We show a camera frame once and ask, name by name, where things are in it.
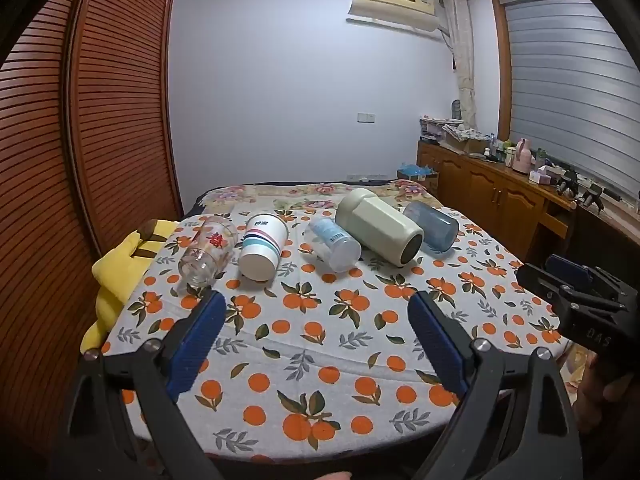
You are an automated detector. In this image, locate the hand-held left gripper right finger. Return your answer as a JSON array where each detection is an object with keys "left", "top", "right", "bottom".
[{"left": 407, "top": 290, "right": 586, "bottom": 480}]

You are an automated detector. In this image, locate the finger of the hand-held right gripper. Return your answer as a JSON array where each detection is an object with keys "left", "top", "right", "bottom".
[
  {"left": 545, "top": 254, "right": 640, "bottom": 301},
  {"left": 516, "top": 262, "right": 621, "bottom": 312}
]

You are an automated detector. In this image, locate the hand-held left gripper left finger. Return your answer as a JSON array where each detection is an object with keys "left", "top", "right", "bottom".
[{"left": 50, "top": 289, "right": 231, "bottom": 480}]

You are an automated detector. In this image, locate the clear glass cup red print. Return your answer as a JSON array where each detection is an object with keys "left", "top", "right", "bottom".
[{"left": 178, "top": 215, "right": 238, "bottom": 288}]

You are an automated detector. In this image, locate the white striped cup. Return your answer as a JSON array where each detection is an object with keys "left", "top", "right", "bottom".
[{"left": 238, "top": 213, "right": 290, "bottom": 282}]

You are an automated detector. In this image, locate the blue translucent cup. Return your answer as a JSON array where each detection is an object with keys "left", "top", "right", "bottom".
[{"left": 402, "top": 202, "right": 460, "bottom": 253}]

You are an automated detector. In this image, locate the large beige cup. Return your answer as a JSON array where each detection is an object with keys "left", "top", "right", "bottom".
[{"left": 335, "top": 187, "right": 425, "bottom": 268}]

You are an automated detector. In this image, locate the clear plastic cup blue label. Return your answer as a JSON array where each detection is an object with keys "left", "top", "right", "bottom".
[{"left": 305, "top": 217, "right": 362, "bottom": 274}]

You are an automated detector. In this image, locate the person's right hand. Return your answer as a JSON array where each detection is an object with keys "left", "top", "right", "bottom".
[{"left": 574, "top": 352, "right": 640, "bottom": 433}]

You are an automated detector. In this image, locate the small black tripod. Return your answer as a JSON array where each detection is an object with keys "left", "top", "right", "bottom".
[
  {"left": 581, "top": 184, "right": 607, "bottom": 212},
  {"left": 556, "top": 169, "right": 579, "bottom": 197}
]

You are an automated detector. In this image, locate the wooden cabinet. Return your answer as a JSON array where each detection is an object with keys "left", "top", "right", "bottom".
[{"left": 416, "top": 140, "right": 586, "bottom": 262}]

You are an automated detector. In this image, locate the yellow plush toy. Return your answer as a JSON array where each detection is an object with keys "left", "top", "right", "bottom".
[{"left": 80, "top": 217, "right": 179, "bottom": 356}]

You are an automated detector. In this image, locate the pink thermos jug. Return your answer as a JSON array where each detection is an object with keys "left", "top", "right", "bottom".
[{"left": 514, "top": 137, "right": 532, "bottom": 174}]

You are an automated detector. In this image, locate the orange fruit printed blanket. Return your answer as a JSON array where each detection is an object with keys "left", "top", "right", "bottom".
[{"left": 97, "top": 204, "right": 573, "bottom": 464}]

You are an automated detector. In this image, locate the cardboard box with blue bags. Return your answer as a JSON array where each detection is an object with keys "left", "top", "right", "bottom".
[{"left": 397, "top": 162, "right": 440, "bottom": 197}]

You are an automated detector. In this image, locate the cardboard box with patterned cloth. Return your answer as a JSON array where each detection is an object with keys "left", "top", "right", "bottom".
[{"left": 440, "top": 125, "right": 494, "bottom": 157}]

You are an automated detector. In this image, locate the grey window blind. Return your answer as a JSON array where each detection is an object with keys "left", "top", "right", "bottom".
[{"left": 501, "top": 0, "right": 640, "bottom": 203}]

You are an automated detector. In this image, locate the stack of papers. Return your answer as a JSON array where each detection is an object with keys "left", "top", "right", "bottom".
[{"left": 419, "top": 116, "right": 464, "bottom": 144}]

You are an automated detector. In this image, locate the floral blanket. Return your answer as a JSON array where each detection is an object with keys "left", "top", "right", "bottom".
[{"left": 192, "top": 180, "right": 437, "bottom": 217}]

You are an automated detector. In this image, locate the wooden louvered wardrobe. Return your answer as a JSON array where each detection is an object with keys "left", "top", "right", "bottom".
[{"left": 0, "top": 0, "right": 184, "bottom": 480}]

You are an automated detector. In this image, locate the white curtain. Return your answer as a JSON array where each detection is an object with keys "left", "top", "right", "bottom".
[{"left": 440, "top": 0, "right": 480, "bottom": 132}]

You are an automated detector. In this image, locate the white air conditioner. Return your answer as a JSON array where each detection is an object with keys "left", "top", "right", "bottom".
[{"left": 346, "top": 0, "right": 444, "bottom": 37}]

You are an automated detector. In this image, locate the wooden window frame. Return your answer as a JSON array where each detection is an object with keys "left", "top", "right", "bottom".
[{"left": 489, "top": 0, "right": 517, "bottom": 145}]

